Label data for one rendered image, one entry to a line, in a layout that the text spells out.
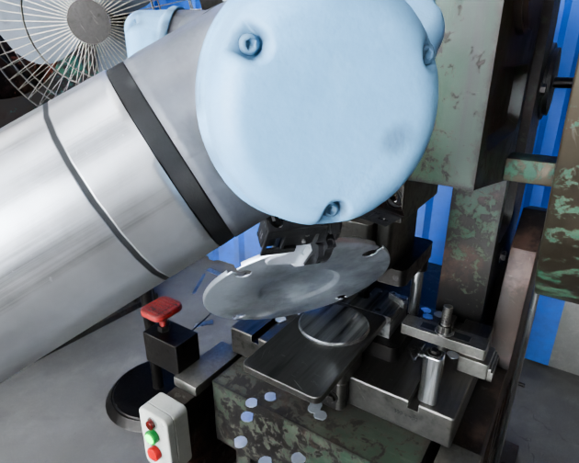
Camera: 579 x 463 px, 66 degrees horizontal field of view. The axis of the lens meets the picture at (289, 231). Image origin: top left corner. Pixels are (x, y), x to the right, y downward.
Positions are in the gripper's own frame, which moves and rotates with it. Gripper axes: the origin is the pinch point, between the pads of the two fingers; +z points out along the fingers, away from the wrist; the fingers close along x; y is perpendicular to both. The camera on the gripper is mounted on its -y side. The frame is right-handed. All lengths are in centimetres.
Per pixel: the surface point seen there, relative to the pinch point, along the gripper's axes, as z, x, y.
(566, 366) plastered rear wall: 110, 18, -138
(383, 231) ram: 8.3, -5.5, -18.0
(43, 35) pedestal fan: 35, -84, 38
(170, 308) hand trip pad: 36.6, -8.2, 15.8
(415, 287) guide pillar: 24.6, -0.3, -30.2
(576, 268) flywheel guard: -20.9, 14.1, -16.6
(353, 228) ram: 8.7, -6.8, -13.1
